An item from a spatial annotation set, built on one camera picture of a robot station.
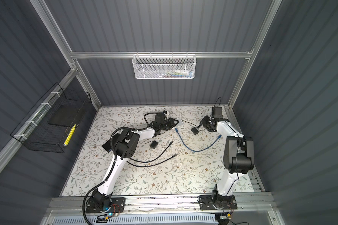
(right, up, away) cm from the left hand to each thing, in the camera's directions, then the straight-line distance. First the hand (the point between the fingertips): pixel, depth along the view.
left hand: (179, 121), depth 106 cm
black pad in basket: (-65, +4, -29) cm, 71 cm away
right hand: (+17, -1, -9) cm, 19 cm away
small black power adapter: (-18, -16, -10) cm, 26 cm away
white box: (+1, -1, 0) cm, 1 cm away
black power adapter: (+11, -7, -3) cm, 14 cm away
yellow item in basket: (-57, -4, -35) cm, 67 cm away
